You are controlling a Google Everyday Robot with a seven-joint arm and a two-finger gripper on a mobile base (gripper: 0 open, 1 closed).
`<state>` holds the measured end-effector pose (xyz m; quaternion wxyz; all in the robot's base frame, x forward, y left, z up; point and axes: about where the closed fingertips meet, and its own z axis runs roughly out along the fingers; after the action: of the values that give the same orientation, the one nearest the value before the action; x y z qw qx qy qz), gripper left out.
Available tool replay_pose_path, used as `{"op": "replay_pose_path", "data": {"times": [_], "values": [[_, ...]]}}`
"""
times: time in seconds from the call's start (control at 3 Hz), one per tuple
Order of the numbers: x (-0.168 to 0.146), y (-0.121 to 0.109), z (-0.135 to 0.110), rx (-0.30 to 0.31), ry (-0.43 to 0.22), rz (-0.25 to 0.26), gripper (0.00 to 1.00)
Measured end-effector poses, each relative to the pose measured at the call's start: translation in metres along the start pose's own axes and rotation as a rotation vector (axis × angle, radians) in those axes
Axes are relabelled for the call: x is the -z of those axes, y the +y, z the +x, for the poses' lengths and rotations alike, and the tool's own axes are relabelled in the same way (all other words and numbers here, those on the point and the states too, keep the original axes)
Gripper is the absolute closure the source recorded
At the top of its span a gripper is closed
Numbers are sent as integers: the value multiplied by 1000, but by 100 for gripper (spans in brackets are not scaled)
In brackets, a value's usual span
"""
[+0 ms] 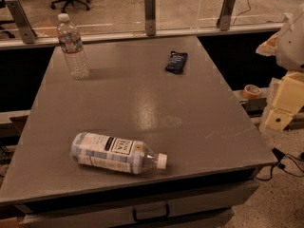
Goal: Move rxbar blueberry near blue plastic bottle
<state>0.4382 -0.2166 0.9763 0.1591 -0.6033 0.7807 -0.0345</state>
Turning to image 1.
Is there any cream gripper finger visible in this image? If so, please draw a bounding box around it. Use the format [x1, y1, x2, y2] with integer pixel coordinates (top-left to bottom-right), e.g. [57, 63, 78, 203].
[256, 32, 278, 56]
[265, 72, 304, 131]

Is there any dark blue rxbar wrapper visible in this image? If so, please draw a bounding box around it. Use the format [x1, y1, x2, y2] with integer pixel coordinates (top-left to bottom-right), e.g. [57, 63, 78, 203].
[164, 51, 188, 75]

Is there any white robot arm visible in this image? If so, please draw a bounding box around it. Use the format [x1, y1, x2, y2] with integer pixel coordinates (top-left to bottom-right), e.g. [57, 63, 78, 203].
[256, 4, 304, 131]

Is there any lying blue label tea bottle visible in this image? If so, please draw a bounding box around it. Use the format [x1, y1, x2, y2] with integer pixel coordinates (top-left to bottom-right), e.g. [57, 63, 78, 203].
[70, 132, 167, 175]

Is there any clear upright water bottle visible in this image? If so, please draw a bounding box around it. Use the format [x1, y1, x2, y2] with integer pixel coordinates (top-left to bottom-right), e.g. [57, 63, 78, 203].
[57, 13, 90, 80]

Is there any orange tape roll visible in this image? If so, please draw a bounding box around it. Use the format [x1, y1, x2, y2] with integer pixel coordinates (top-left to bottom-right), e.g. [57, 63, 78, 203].
[243, 85, 261, 99]

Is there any grey table drawer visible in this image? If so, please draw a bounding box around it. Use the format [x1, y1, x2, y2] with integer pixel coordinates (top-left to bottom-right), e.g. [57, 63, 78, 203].
[24, 180, 258, 228]

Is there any metal side rail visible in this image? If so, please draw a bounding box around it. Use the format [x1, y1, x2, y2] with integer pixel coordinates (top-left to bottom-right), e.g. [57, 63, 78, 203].
[234, 87, 268, 114]

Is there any right metal glass bracket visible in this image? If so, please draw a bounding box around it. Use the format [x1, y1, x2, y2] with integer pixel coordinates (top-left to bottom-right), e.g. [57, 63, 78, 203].
[217, 0, 236, 31]

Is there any metal glass bracket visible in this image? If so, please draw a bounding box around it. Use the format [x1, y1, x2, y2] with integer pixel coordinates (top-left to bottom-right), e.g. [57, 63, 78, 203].
[6, 0, 37, 44]
[144, 0, 156, 36]
[217, 0, 236, 31]

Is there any black floor cable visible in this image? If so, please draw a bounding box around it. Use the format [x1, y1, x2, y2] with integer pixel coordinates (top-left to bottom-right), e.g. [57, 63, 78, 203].
[255, 147, 304, 182]

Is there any middle metal glass bracket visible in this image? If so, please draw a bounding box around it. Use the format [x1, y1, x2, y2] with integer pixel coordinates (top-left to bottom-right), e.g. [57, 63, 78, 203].
[144, 0, 156, 36]

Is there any black drawer handle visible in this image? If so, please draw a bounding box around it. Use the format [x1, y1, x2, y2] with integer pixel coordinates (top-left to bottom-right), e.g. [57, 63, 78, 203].
[132, 204, 170, 223]

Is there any left metal glass bracket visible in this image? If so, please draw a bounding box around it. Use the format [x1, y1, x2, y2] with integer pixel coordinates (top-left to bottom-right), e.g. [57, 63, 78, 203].
[6, 0, 37, 44]

